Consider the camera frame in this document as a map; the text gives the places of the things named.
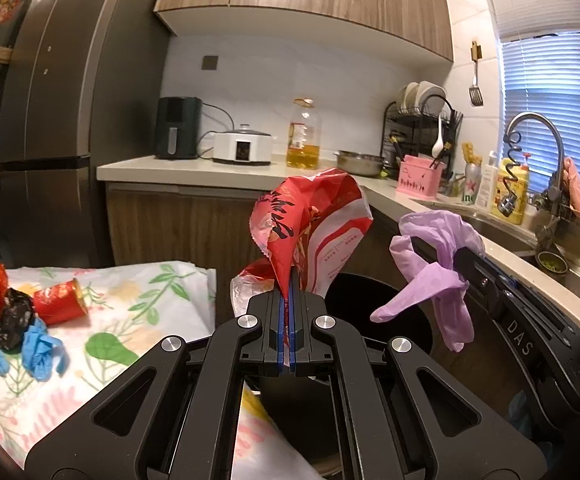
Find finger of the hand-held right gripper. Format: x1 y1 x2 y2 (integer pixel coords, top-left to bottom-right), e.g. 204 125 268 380
462 247 580 341
452 255 508 313

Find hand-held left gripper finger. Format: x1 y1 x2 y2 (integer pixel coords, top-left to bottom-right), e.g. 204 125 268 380
25 292 291 480
289 292 540 480

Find purple glove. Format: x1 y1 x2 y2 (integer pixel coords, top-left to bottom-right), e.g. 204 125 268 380
370 211 485 353

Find black trash bin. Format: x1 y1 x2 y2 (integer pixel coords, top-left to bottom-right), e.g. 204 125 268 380
250 272 433 476

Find red white plastic bag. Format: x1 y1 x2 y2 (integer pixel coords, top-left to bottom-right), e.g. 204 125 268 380
230 169 374 321

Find small red paper cup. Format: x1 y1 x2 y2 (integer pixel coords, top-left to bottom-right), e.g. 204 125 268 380
34 277 90 326

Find small black plastic bag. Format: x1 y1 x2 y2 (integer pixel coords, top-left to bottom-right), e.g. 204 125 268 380
0 287 36 352

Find sink strainer basket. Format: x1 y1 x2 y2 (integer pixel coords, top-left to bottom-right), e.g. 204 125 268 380
537 250 568 273

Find steel sink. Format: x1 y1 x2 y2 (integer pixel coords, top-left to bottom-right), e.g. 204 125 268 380
415 197 580 311

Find yellow detergent bottle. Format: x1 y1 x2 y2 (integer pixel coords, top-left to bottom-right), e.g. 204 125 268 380
491 157 529 225

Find beer can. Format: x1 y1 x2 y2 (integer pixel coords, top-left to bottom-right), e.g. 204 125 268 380
462 162 483 206

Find white bottle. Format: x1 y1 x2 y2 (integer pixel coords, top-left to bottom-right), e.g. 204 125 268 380
474 151 499 210

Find pink utensil holder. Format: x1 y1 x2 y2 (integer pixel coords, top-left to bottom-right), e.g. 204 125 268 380
397 155 444 198

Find white ladle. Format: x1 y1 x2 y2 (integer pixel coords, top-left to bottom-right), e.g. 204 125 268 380
431 117 445 158

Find floral tablecloth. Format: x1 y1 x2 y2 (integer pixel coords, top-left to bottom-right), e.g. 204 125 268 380
0 260 321 480

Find wooden kitchen counter cabinet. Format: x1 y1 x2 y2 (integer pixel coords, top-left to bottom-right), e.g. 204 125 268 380
96 152 580 441

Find steel kitchen faucet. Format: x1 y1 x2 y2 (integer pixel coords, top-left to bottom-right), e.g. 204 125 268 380
504 112 580 256

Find steel basin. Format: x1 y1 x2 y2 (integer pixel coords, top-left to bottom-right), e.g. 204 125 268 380
334 149 387 177

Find cooking oil bottle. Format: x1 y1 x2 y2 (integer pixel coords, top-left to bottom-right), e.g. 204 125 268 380
286 98 322 170

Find black dish rack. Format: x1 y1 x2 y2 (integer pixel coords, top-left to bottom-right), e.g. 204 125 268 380
381 81 464 196

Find white rice cooker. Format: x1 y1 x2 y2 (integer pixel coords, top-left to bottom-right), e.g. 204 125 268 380
213 124 274 166

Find hanging slotted spatula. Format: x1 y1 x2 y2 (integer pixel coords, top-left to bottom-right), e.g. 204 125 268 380
468 40 484 107

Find window blinds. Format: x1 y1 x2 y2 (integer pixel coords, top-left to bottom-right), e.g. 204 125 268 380
482 0 580 206

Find black air fryer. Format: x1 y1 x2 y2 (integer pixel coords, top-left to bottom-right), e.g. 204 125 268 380
154 96 202 160

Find blue glove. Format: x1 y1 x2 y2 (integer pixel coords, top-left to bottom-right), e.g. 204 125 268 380
0 310 70 382

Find wooden upper cabinets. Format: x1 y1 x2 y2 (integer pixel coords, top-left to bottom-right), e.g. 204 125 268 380
154 0 454 65

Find dark steel refrigerator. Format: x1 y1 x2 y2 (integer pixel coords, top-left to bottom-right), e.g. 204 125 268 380
0 0 171 268

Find black power cable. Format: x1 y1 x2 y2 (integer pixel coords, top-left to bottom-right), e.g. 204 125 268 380
200 102 235 156

